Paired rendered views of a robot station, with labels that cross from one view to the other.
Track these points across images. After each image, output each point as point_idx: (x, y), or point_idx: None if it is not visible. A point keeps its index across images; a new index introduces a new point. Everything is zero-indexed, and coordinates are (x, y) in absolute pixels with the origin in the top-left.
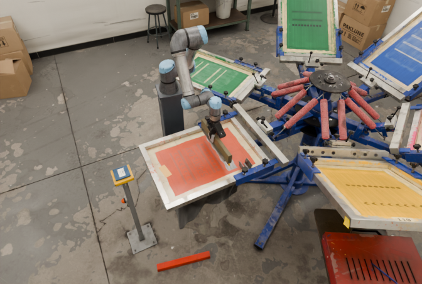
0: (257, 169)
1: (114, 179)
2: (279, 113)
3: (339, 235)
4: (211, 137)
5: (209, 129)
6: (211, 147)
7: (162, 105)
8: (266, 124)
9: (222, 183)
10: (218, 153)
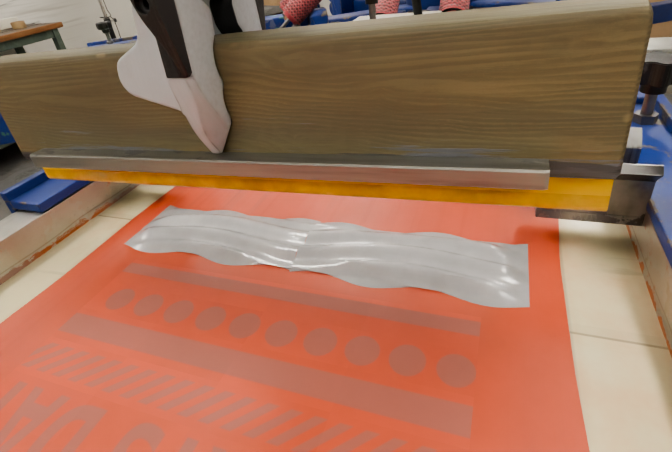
0: (664, 148)
1: None
2: None
3: None
4: (183, 35)
5: None
6: (217, 263)
7: None
8: (399, 15)
9: None
10: (382, 176)
